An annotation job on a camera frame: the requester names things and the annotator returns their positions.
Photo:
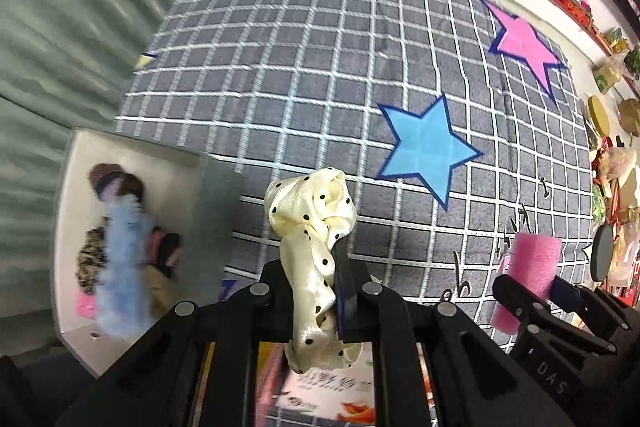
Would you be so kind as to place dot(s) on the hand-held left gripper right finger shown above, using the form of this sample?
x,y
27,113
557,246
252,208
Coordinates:
x,y
345,302

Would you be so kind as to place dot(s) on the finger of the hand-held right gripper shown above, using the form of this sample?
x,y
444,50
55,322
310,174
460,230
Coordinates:
x,y
567,292
520,302

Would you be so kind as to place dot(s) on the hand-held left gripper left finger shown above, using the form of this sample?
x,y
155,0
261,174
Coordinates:
x,y
272,272

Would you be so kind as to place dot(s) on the cream polka dot scrunchie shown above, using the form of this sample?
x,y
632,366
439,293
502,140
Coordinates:
x,y
310,257

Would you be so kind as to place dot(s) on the pink sponge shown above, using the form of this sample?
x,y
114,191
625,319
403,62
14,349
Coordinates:
x,y
535,257

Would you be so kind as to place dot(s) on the beige sock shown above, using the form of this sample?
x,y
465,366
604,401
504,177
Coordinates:
x,y
160,292

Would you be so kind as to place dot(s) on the light blue fluffy scrunchie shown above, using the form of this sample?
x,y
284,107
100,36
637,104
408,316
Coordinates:
x,y
125,267

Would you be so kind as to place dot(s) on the white cardboard box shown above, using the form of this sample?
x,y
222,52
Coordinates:
x,y
150,157

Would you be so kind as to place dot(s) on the leopard print scrunchie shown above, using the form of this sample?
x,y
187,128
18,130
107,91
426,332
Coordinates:
x,y
90,259

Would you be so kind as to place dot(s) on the jar with black lid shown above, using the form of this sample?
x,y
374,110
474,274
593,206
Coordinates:
x,y
604,252

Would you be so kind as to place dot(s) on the printed snack packet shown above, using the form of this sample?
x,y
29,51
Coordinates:
x,y
325,387

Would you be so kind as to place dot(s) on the pile of snack packets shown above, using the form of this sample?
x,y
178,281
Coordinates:
x,y
622,187

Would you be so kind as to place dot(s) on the jar with gold lid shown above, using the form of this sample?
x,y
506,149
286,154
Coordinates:
x,y
600,119

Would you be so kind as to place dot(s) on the brown basket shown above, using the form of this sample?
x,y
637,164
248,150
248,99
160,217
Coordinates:
x,y
630,117

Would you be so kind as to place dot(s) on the grey checked blanket with stars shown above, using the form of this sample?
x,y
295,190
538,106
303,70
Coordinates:
x,y
300,57

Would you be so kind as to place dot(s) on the green and yellow bag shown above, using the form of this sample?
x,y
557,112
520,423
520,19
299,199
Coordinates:
x,y
609,76

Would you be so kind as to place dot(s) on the green curtain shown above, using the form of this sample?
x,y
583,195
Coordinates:
x,y
75,32

